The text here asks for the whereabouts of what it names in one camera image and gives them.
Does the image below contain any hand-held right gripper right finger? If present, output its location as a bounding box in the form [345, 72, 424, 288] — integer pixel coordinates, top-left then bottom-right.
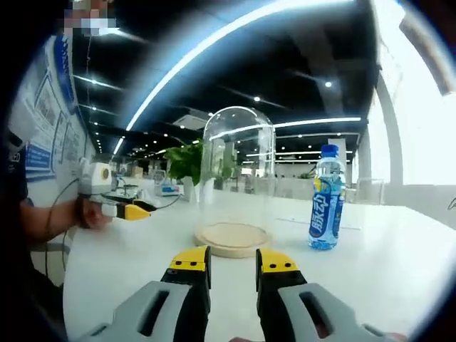
[254, 248, 393, 342]

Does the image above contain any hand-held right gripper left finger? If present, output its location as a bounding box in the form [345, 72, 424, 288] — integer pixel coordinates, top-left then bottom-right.
[76, 245, 213, 342]

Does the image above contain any round wooden base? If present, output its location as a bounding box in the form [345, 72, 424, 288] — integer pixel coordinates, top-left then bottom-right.
[194, 222, 275, 259]

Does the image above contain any blue Mizone drink bottle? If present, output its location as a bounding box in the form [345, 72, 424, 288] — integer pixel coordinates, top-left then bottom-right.
[307, 144, 346, 251]

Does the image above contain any clear glass dome cover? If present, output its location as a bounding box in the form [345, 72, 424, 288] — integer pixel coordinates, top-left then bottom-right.
[195, 105, 277, 247]

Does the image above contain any person's left hand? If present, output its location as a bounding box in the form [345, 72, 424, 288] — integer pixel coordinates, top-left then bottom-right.
[76, 198, 113, 229]

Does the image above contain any blue white box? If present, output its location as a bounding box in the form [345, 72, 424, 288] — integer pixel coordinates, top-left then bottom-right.
[157, 179, 185, 197]

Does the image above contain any green plant in white pot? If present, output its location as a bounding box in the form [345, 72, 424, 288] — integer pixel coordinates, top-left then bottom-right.
[162, 140, 215, 204]

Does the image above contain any dark gripper cable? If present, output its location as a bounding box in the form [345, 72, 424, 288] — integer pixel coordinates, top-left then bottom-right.
[44, 177, 82, 271]

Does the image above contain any blue white wall poster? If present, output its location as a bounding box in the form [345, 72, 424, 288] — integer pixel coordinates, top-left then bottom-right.
[16, 34, 90, 183]

